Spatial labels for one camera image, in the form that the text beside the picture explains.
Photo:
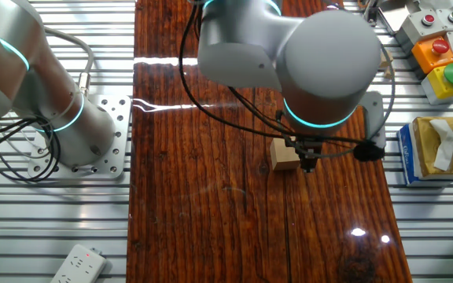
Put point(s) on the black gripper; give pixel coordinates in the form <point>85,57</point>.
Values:
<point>311,144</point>

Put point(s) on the light wooden block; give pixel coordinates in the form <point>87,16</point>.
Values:
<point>283,157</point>
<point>387,73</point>
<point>386,59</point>

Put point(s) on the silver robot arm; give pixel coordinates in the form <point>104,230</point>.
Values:
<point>328,59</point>

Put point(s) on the wood grain board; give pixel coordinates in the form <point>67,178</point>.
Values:
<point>211,196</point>

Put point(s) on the gold and blue tissue box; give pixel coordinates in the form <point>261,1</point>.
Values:
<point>423,157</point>

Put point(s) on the white tissue sheet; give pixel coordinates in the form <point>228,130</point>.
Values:
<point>444,145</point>

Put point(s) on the yellow box green button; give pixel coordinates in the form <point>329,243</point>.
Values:
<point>444,84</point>

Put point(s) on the orange box red button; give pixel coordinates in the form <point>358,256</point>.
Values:
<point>433,57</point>

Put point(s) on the white power strip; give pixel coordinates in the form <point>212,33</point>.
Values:
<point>79,267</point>

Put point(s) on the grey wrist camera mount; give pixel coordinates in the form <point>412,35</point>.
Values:
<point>374,118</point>

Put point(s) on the metal frame beam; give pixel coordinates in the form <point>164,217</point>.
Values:
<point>392,15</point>

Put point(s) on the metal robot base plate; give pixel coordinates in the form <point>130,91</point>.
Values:
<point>121,118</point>

